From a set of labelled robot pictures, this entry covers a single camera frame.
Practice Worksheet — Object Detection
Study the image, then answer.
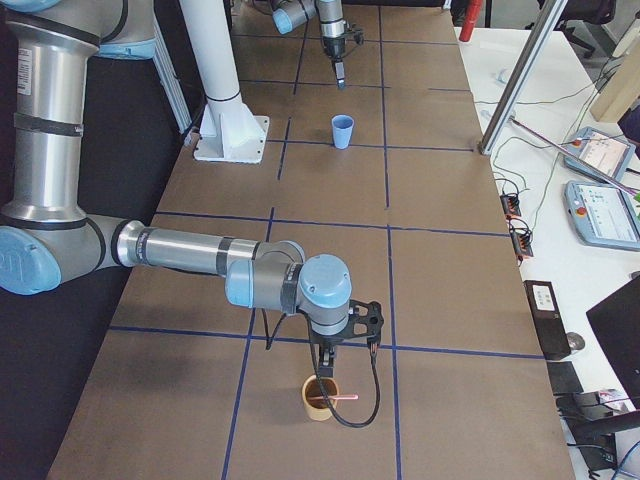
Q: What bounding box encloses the near teach pendant tablet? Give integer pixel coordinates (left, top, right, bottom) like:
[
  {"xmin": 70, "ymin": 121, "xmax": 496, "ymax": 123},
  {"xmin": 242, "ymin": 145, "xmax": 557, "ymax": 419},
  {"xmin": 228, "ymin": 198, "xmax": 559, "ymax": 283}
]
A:
[{"xmin": 564, "ymin": 181, "xmax": 639, "ymax": 251}]

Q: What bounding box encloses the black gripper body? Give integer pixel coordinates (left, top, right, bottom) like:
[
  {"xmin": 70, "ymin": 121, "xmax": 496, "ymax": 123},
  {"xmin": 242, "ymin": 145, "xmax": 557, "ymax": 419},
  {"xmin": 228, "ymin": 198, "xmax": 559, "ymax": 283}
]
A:
[
  {"xmin": 322, "ymin": 35, "xmax": 346, "ymax": 62},
  {"xmin": 310, "ymin": 330, "xmax": 344, "ymax": 360}
]

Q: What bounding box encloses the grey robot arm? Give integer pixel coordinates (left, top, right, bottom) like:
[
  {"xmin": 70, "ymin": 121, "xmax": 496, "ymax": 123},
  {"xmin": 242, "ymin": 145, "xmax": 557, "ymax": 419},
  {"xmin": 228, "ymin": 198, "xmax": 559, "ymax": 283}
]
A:
[
  {"xmin": 270, "ymin": 0, "xmax": 347, "ymax": 89},
  {"xmin": 1, "ymin": 57, "xmax": 182, "ymax": 390}
]

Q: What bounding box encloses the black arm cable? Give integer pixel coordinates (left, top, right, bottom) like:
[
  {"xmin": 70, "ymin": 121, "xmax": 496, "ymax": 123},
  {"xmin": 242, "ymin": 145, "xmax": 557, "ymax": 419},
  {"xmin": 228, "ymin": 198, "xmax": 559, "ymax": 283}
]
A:
[{"xmin": 262, "ymin": 307, "xmax": 382, "ymax": 428}]

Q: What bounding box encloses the far teach pendant tablet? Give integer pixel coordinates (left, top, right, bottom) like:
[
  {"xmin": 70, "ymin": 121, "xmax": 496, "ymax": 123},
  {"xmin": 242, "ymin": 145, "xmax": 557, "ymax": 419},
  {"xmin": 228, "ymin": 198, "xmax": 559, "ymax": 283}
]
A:
[{"xmin": 564, "ymin": 126, "xmax": 636, "ymax": 181}]

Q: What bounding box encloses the tan wooden cup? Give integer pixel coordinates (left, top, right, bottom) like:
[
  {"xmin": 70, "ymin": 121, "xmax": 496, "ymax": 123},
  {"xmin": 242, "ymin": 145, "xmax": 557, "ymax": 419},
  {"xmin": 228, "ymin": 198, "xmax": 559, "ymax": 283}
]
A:
[{"xmin": 301, "ymin": 375, "xmax": 339, "ymax": 421}]

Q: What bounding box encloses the light blue plastic cup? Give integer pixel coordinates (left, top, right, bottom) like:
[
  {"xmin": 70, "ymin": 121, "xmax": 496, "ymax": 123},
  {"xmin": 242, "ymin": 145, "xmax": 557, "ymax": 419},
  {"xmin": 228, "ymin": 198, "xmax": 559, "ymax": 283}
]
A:
[{"xmin": 331, "ymin": 114, "xmax": 355, "ymax": 150}]

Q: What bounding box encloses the orange terminal block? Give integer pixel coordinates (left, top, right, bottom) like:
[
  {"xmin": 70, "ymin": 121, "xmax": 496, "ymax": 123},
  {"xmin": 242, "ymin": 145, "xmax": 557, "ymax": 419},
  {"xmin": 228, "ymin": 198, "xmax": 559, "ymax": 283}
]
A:
[
  {"xmin": 509, "ymin": 226, "xmax": 534, "ymax": 261},
  {"xmin": 500, "ymin": 192, "xmax": 521, "ymax": 219}
]

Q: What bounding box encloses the grabber reach tool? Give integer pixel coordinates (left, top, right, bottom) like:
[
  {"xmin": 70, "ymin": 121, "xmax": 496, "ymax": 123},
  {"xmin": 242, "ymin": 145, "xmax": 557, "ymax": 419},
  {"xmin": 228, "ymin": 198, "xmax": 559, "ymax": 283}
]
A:
[{"xmin": 509, "ymin": 116, "xmax": 639, "ymax": 196}]

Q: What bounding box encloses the black box with label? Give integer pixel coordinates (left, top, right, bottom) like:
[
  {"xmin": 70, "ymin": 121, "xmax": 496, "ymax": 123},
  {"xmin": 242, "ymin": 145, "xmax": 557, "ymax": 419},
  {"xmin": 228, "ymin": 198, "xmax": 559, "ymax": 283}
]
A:
[{"xmin": 523, "ymin": 280, "xmax": 571, "ymax": 361}]

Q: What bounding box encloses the teach pendant tablet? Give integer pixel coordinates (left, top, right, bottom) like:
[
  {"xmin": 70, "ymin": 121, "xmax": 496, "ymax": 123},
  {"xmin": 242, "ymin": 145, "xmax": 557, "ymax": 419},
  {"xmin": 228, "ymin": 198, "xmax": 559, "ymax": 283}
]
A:
[
  {"xmin": 564, "ymin": 181, "xmax": 639, "ymax": 251},
  {"xmin": 564, "ymin": 126, "xmax": 636, "ymax": 181}
]

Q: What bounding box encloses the aluminium frame post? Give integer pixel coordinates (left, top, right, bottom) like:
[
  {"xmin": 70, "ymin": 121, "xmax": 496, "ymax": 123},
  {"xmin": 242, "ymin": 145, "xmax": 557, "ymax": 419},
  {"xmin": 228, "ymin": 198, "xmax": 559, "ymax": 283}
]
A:
[{"xmin": 478, "ymin": 0, "xmax": 567, "ymax": 155}]

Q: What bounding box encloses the white column base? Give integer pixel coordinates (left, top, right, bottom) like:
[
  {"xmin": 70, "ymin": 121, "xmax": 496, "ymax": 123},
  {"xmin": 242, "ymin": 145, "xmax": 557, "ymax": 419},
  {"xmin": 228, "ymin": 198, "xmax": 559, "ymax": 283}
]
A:
[{"xmin": 180, "ymin": 0, "xmax": 270, "ymax": 164}]

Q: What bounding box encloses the red cylinder bottle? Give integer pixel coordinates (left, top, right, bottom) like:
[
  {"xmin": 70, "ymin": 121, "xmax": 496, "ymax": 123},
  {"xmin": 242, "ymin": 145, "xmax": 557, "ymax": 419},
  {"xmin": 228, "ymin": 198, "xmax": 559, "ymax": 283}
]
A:
[{"xmin": 458, "ymin": 0, "xmax": 484, "ymax": 43}]

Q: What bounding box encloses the pink chopstick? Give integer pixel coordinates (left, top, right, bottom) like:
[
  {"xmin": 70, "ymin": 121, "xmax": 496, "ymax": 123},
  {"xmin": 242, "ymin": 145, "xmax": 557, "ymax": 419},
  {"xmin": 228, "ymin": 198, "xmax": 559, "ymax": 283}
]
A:
[{"xmin": 307, "ymin": 394, "xmax": 359, "ymax": 402}]

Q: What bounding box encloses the black monitor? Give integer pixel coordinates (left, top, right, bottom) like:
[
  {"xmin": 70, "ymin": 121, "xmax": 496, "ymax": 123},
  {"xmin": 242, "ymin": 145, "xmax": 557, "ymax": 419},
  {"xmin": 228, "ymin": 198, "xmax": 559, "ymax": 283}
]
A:
[{"xmin": 586, "ymin": 278, "xmax": 640, "ymax": 408}]

